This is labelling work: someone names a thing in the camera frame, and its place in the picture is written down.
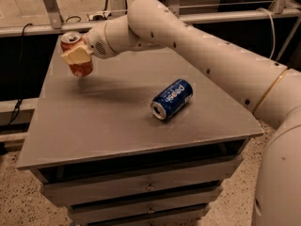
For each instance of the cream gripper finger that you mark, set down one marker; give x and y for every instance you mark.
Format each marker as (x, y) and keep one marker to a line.
(78, 54)

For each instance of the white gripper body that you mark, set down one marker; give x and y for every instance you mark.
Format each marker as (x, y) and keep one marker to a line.
(96, 44)

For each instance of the red coke can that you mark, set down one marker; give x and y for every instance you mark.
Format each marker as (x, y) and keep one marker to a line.
(71, 39)

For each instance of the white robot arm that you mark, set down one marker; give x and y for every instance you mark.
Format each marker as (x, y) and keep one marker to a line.
(272, 92)

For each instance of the blue pepsi can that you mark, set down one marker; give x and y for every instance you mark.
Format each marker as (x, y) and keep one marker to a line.
(171, 99)

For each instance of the white power strip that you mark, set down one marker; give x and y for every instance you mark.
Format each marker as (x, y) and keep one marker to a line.
(99, 16)

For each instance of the grey drawer cabinet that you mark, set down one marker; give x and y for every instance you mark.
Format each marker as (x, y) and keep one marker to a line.
(98, 150)

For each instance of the metal railing frame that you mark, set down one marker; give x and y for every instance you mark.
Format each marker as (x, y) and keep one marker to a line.
(54, 16)

